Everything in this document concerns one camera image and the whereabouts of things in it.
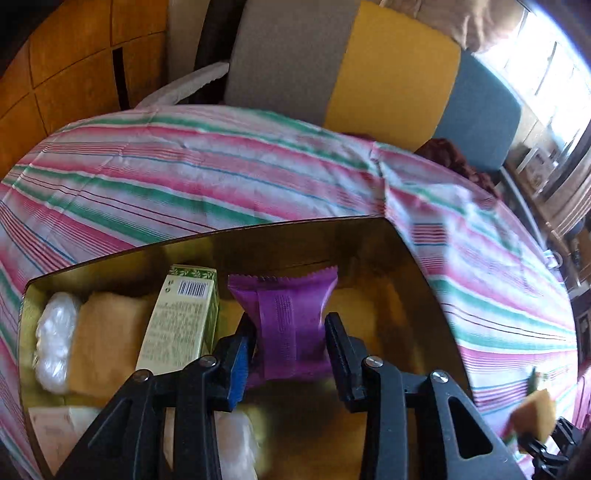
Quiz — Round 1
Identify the purple snack packet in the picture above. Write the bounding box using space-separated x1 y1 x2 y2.
227 267 340 388

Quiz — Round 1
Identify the yellow sponge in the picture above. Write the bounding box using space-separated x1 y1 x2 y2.
69 291 160 398
510 390 557 441

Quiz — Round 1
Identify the wooden desk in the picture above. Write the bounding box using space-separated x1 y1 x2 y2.
503 138 591 296

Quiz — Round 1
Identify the striped bedsheet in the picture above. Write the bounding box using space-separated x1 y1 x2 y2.
0 104 580 480

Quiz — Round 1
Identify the gold metal tin tray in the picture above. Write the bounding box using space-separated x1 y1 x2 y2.
18 217 474 480

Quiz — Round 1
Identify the dark red cloth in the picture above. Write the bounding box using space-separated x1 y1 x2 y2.
416 137 502 197

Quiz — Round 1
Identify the small green white box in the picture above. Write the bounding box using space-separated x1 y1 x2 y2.
136 264 220 374

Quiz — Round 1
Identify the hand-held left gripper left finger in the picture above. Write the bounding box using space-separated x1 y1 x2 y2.
55 318 257 480

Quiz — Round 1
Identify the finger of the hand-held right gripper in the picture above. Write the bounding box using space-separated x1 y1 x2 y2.
517 438 561 480
554 416 586 462

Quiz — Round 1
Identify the bright window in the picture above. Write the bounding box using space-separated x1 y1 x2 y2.
480 9 591 153

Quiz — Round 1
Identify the white plastic bag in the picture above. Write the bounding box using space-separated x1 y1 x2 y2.
33 292 84 394
217 411 262 480

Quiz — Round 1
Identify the wooden wardrobe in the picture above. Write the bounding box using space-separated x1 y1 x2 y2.
0 0 169 158

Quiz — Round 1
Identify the pale patterned curtain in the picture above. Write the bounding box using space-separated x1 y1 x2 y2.
379 0 536 54

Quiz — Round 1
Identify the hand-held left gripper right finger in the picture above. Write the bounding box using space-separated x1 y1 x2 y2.
325 314 525 480

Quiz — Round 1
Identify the beige packet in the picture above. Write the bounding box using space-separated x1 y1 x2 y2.
28 406 100 476

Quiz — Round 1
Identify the grey yellow blue armchair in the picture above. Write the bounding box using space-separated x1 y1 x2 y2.
136 0 522 171

